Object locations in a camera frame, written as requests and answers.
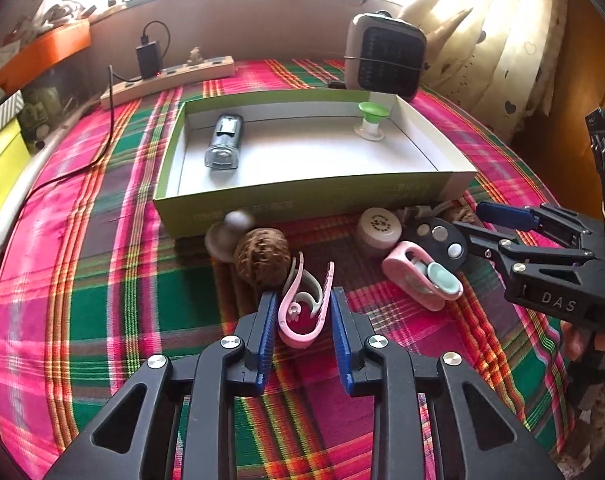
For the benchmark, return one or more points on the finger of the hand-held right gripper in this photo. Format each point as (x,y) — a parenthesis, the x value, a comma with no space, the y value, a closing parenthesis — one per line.
(502,216)
(487,245)

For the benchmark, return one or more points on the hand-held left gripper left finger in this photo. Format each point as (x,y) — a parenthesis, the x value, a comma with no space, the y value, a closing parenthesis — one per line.
(266,340)

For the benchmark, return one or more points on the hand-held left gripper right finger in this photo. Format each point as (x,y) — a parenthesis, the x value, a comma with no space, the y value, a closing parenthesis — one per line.
(343,340)

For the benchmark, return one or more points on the brown walnut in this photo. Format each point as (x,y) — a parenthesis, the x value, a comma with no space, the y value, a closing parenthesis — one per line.
(260,257)
(465,215)

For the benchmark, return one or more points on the black disc with metal buttons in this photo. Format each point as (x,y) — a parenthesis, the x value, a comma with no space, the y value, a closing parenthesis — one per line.
(427,247)

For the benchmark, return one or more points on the pink and mint clip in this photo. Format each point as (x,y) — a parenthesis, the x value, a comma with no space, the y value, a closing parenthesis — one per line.
(407,275)

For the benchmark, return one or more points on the grey round knob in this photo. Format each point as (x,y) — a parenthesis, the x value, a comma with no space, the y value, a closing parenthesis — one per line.
(222,242)

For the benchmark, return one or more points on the green and white cardboard box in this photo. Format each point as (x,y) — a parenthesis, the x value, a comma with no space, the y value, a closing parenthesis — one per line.
(307,160)

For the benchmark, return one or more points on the person's right hand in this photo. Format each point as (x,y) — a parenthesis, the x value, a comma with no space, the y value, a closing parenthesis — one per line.
(577,342)

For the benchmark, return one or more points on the green and white mushroom toy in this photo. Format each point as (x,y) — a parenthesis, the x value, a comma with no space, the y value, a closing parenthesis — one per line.
(370,120)

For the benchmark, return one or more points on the plaid tablecloth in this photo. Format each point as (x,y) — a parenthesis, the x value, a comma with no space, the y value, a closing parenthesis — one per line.
(107,285)

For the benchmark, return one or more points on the cream heart-print curtain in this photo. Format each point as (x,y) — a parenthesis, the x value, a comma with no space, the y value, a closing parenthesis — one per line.
(507,35)

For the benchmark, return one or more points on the grey portable heater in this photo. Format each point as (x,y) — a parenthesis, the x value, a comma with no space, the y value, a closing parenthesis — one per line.
(382,55)

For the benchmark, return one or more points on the bike light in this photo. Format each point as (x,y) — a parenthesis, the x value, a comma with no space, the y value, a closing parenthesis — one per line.
(225,140)

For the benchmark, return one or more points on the beige power strip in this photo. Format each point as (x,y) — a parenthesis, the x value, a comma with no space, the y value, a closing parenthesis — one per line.
(182,72)

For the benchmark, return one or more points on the beige plug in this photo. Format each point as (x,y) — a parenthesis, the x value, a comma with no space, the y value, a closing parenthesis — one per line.
(196,56)

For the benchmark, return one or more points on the black charger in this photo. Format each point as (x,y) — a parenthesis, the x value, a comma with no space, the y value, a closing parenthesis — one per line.
(149,60)

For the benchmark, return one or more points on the yellow-green box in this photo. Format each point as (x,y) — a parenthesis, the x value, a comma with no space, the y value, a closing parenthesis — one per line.
(2,165)

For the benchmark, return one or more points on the glass jar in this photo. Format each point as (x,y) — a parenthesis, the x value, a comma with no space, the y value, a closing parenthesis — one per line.
(40,110)

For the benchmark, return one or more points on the striped box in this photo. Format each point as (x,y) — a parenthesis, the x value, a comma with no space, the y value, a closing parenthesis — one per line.
(2,115)

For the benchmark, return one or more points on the orange box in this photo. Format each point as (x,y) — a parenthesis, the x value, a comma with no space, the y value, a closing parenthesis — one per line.
(47,50)

